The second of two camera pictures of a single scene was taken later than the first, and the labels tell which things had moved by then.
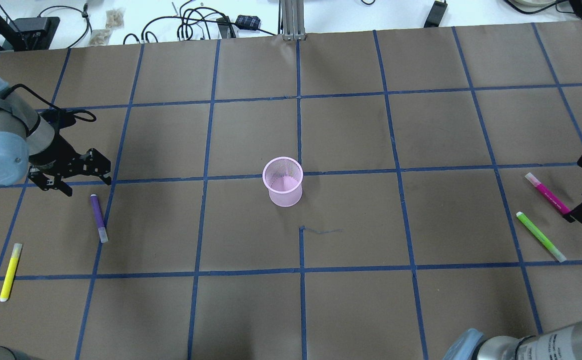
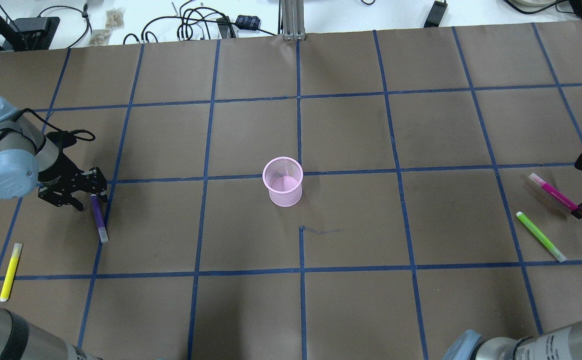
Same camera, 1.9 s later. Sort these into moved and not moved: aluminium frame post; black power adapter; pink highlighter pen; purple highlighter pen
Moved: pink highlighter pen
Not moved: black power adapter; aluminium frame post; purple highlighter pen
